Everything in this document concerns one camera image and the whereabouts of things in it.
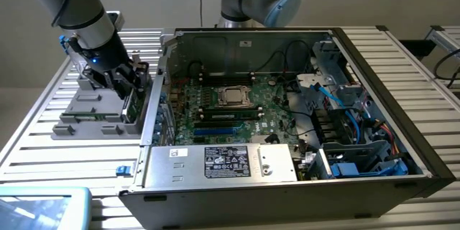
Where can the blue expansion slot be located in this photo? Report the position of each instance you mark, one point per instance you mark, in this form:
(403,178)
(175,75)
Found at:
(213,131)

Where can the blue plastic drive latch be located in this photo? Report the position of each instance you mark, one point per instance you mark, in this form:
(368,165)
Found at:
(344,171)

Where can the black empty RAM slots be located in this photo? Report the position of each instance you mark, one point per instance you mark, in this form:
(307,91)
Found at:
(225,78)

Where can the black installed RAM stick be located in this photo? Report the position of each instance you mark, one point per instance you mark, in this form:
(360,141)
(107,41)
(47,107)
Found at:
(229,116)

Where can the teach pendant with teal rim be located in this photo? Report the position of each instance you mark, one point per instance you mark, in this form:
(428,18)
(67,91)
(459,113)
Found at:
(43,208)

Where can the CPU socket with CPU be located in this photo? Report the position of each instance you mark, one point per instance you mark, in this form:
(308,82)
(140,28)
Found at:
(232,96)

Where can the green RAM module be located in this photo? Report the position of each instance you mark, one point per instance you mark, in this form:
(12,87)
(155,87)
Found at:
(132,106)

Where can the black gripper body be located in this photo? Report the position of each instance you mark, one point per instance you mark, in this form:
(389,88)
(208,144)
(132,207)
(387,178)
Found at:
(104,52)

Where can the grey parts rack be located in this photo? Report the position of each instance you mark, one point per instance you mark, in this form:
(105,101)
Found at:
(93,127)

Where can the small blue plastic clip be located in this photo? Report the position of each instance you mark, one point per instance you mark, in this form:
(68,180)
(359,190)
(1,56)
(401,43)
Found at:
(123,170)

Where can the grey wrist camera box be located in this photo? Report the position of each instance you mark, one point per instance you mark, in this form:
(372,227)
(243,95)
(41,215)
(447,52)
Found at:
(116,20)

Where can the open black PC case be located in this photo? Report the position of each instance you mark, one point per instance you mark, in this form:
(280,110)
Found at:
(251,205)

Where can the silver power supply unit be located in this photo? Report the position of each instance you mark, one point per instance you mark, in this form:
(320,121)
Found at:
(201,165)

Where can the green RAM stick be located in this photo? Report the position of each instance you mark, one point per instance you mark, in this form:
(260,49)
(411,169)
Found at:
(89,116)

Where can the aluminium frame table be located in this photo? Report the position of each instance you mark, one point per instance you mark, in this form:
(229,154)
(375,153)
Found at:
(443,37)

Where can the green motherboard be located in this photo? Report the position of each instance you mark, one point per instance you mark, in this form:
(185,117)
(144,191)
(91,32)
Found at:
(276,122)

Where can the silver chipset heatsink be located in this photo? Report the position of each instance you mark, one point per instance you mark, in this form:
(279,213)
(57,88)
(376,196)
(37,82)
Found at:
(259,139)

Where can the grey metal disk bay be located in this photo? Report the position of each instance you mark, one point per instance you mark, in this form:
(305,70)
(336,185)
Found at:
(323,79)

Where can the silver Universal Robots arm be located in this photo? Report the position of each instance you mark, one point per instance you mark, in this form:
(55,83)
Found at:
(77,12)

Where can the black expansion slot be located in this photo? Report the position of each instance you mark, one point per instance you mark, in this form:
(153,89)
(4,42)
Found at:
(213,124)

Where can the blue wrist connector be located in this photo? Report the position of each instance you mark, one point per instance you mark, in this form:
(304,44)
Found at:
(63,44)

